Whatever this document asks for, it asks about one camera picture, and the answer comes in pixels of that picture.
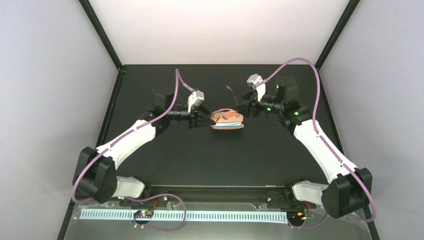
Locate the black aluminium frame rail front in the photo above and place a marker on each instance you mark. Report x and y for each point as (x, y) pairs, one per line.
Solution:
(212, 193)

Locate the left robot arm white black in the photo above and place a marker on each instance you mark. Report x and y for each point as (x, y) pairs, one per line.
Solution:
(96, 172)

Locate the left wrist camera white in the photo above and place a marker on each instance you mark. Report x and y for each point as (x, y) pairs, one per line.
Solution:
(195, 99)

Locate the left rear frame post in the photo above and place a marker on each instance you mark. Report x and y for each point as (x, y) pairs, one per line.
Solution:
(100, 31)

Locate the frame post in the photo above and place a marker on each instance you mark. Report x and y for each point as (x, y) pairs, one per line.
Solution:
(336, 32)
(100, 31)

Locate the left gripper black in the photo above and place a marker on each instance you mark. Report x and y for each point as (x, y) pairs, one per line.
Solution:
(195, 120)

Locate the brown plaid glasses case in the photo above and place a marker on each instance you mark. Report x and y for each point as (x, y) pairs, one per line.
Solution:
(226, 119)

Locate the pink transparent sunglasses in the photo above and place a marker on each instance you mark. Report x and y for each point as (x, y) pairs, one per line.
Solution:
(225, 115)

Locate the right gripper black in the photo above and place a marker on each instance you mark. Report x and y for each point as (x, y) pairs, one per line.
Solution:
(252, 107)

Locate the right rear frame post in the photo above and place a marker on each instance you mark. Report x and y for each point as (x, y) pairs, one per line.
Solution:
(336, 32)

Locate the white slotted cable duct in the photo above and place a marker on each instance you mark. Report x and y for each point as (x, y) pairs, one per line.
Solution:
(181, 215)

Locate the light blue cleaning cloth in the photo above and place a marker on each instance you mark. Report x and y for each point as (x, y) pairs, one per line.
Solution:
(228, 125)

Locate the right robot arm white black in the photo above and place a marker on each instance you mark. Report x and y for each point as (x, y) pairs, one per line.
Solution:
(348, 188)

